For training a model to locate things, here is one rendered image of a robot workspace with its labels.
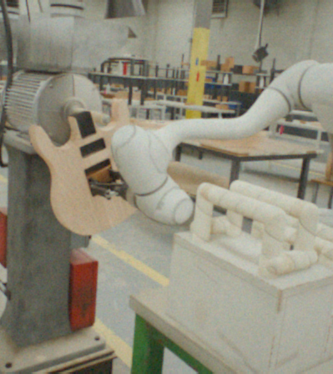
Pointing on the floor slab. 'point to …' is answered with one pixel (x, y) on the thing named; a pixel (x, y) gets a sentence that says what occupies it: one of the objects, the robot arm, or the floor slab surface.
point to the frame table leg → (145, 350)
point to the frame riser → (100, 364)
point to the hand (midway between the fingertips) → (101, 178)
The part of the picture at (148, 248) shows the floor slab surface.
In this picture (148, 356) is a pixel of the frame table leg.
